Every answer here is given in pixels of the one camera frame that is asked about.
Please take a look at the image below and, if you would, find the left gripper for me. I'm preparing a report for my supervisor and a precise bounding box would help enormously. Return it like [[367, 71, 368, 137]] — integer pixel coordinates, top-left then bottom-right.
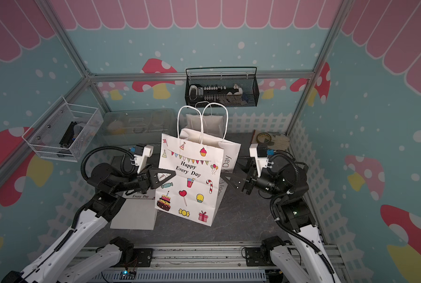
[[112, 164, 177, 195]]

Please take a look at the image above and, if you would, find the paper bag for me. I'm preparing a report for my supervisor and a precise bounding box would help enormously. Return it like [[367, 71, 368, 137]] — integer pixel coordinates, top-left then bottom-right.
[[155, 122, 241, 226], [110, 189, 157, 231], [186, 102, 227, 138]]

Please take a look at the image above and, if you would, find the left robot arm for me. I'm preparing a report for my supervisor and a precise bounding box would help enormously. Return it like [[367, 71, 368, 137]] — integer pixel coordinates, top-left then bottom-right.
[[2, 144, 176, 283]]

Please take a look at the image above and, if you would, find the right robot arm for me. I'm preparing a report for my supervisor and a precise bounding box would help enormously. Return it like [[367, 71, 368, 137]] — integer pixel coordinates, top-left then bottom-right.
[[221, 144, 340, 283]]

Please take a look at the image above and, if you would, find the roll of brown tape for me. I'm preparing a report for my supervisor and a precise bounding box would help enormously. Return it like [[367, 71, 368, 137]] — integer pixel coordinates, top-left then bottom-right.
[[256, 132, 272, 144]]

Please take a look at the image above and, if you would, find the clear plastic storage box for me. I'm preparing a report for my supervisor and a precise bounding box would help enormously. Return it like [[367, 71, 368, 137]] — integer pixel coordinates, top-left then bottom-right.
[[98, 108, 177, 147]]

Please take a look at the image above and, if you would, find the black white device in basket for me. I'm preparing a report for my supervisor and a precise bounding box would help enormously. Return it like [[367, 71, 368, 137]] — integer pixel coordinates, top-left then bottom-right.
[[185, 84, 243, 104]]

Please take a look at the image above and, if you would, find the green circuit board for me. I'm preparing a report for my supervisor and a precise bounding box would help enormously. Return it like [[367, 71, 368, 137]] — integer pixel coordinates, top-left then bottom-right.
[[119, 270, 137, 280]]

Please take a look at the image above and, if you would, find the black item in white basket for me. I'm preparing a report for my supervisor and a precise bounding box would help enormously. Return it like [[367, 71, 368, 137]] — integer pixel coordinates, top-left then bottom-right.
[[60, 121, 77, 148]]

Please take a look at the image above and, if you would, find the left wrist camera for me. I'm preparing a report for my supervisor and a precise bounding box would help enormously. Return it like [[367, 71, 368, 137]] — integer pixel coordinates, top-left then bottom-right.
[[129, 144, 154, 173]]

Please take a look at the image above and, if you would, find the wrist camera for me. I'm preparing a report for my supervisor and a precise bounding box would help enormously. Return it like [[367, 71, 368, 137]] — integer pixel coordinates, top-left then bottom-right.
[[249, 143, 275, 177], [129, 144, 154, 173]]

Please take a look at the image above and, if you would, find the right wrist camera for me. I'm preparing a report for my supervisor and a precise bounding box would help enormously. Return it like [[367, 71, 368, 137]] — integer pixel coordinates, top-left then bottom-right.
[[249, 143, 275, 177]]

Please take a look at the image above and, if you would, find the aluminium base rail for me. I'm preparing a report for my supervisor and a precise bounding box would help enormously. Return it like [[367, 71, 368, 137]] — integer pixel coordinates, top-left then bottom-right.
[[49, 242, 349, 283]]

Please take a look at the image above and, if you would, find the black wire mesh basket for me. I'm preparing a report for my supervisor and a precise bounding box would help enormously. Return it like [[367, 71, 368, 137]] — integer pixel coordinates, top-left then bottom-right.
[[184, 67, 259, 108]]

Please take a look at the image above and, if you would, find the white wire mesh basket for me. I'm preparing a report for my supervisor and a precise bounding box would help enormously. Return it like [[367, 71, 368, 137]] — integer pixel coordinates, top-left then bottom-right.
[[22, 97, 103, 162]]

